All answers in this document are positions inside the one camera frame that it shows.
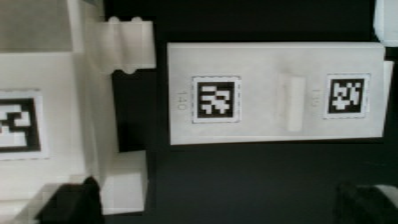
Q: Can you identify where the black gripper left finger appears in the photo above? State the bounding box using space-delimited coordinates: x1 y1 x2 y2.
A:
35 176 104 224

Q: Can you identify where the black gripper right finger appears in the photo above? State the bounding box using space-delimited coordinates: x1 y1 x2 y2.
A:
332 183 398 224

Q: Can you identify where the white cabinet door panel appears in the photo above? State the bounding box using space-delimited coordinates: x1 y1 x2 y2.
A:
166 42 392 145

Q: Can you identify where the white cabinet body box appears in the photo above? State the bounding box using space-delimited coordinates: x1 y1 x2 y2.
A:
0 0 156 218

